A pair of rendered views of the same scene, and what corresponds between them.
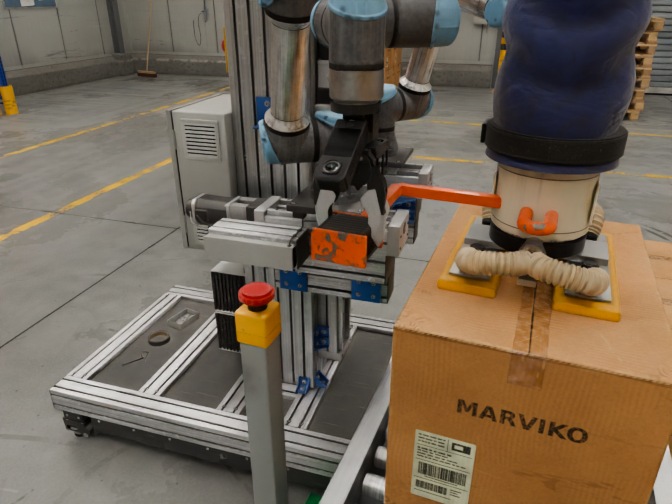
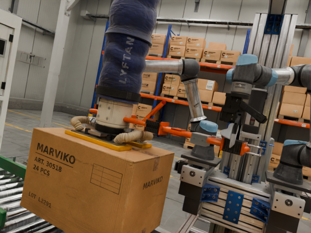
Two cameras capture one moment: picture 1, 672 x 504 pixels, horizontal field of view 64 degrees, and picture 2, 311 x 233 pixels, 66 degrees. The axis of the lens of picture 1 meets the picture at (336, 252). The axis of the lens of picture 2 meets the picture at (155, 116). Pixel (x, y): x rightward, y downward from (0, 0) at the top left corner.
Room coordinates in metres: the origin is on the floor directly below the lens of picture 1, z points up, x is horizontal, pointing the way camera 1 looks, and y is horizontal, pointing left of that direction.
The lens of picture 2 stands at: (1.24, -1.57, 1.32)
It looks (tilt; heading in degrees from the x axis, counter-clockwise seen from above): 3 degrees down; 95
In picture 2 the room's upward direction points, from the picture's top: 11 degrees clockwise
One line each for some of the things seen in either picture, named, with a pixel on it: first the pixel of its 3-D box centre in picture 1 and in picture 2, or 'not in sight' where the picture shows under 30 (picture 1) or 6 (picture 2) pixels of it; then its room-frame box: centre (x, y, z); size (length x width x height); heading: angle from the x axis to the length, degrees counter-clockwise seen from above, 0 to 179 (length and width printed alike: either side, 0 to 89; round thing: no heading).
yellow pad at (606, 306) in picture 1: (587, 260); (97, 136); (0.89, -0.46, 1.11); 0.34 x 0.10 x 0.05; 157
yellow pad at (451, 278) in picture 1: (482, 243); (121, 135); (0.96, -0.29, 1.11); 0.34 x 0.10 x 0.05; 157
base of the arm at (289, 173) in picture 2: (377, 138); (289, 171); (1.92, -0.15, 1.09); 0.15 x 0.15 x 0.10
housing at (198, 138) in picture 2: not in sight; (200, 139); (1.35, -0.55, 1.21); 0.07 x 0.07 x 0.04; 67
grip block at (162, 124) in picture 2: not in sight; (156, 126); (1.16, -0.47, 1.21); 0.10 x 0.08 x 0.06; 67
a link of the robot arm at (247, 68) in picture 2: not in sight; (245, 70); (1.47, -0.59, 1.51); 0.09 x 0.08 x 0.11; 32
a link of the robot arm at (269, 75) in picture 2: not in sight; (259, 76); (1.54, -0.53, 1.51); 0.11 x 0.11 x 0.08; 32
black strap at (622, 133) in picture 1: (551, 136); (118, 94); (0.93, -0.37, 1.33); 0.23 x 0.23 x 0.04
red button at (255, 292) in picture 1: (256, 297); not in sight; (0.90, 0.15, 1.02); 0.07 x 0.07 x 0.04
